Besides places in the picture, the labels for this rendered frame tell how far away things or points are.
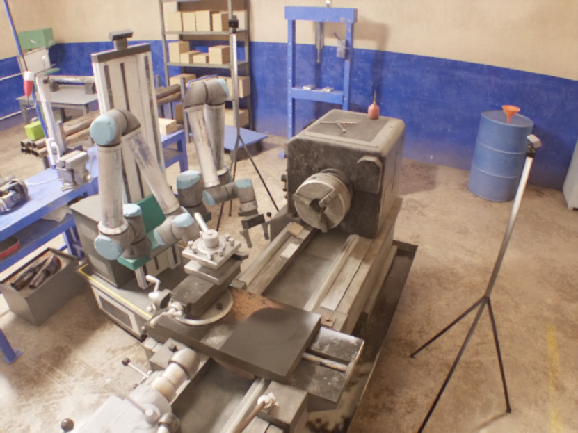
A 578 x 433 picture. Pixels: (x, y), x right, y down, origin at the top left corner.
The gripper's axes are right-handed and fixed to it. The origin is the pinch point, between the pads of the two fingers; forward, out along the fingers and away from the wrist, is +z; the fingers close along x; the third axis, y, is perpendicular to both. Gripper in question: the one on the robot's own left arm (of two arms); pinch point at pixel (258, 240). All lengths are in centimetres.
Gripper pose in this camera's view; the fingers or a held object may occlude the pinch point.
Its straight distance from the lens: 226.2
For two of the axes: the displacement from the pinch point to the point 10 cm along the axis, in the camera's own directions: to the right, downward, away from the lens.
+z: 2.3, 9.6, 1.7
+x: 6.6, -2.8, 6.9
